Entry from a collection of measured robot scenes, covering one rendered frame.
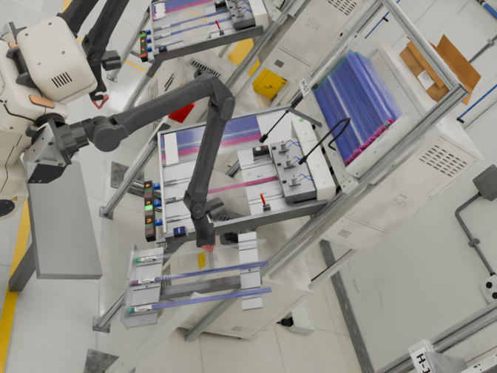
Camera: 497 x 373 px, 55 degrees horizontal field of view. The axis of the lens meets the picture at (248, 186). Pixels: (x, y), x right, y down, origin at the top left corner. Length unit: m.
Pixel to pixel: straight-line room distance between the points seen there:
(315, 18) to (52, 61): 2.09
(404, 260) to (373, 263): 0.28
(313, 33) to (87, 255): 2.04
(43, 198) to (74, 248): 0.25
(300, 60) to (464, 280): 1.76
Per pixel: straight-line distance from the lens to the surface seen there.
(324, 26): 3.27
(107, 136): 1.44
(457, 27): 4.17
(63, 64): 1.45
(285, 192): 2.06
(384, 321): 3.63
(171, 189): 2.26
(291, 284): 2.57
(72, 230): 2.06
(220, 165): 3.82
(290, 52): 3.30
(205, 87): 1.49
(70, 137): 1.44
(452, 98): 1.86
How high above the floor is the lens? 2.13
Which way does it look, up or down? 32 degrees down
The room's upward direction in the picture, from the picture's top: 43 degrees clockwise
